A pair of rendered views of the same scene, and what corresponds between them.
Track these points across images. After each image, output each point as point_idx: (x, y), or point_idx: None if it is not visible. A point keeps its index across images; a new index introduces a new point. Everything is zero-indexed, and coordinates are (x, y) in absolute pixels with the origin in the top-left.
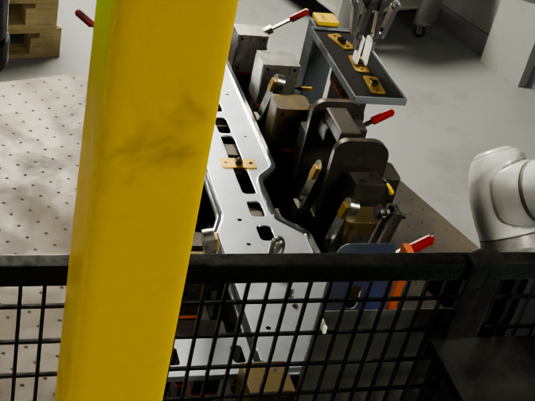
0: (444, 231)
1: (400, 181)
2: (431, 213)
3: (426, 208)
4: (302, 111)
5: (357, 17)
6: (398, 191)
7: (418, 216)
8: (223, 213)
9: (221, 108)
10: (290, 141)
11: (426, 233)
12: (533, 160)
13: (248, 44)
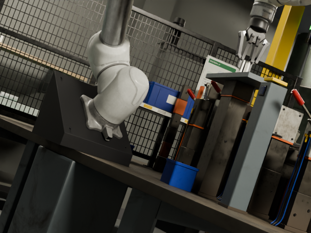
0: (108, 162)
1: (137, 176)
2: (115, 166)
3: (119, 168)
4: None
5: (258, 52)
6: (140, 176)
7: (126, 169)
8: None
9: (298, 147)
10: None
11: (122, 167)
12: (127, 63)
13: None
